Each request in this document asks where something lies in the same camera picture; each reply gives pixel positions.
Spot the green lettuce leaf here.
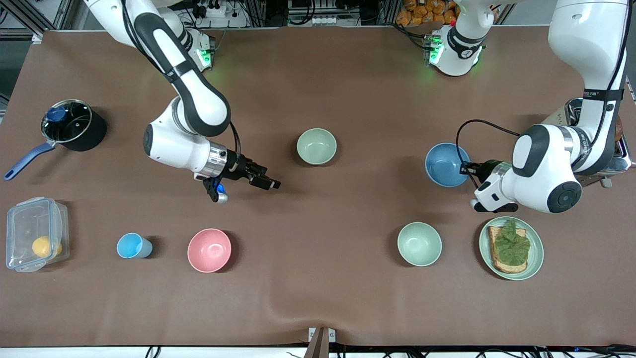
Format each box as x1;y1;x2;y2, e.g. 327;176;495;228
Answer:
493;219;531;266

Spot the aluminium profile post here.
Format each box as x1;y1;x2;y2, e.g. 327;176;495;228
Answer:
308;327;336;358

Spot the blue bowl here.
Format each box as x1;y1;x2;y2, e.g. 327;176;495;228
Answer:
425;143;471;188

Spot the black pot with blue handle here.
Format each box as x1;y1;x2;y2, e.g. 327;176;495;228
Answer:
4;99;107;180

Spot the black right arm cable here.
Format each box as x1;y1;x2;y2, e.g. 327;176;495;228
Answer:
229;122;243;160

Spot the light blue cup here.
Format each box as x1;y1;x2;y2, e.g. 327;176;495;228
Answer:
116;232;154;260

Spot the yellow lemon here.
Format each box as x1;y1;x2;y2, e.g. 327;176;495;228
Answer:
31;236;63;258

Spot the glass pot lid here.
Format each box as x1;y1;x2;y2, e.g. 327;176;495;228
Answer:
41;99;93;144

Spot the black base cable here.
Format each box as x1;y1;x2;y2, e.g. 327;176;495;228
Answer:
395;22;430;50

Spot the beige metal toaster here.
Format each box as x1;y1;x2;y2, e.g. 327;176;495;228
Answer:
542;97;634;189

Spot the white power strip with plugs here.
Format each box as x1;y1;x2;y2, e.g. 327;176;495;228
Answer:
191;0;249;28

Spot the brown table cover mat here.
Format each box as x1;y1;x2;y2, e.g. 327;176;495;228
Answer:
0;26;636;348

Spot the toast slice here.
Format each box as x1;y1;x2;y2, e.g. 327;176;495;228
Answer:
487;225;528;274

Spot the pale green bowl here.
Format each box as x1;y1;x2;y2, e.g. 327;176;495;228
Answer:
397;222;443;267
297;128;338;166

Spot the pale green plate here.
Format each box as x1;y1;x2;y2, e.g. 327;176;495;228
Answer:
478;216;545;281

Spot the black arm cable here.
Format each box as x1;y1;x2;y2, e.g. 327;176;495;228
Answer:
456;119;522;189
229;122;243;160

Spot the clear plastic lidded container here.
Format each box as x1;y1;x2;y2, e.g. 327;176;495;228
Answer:
6;197;70;273

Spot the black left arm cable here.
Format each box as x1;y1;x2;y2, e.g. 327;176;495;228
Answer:
456;119;522;189

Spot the pink bowl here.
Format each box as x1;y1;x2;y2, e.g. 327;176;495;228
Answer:
187;228;233;273

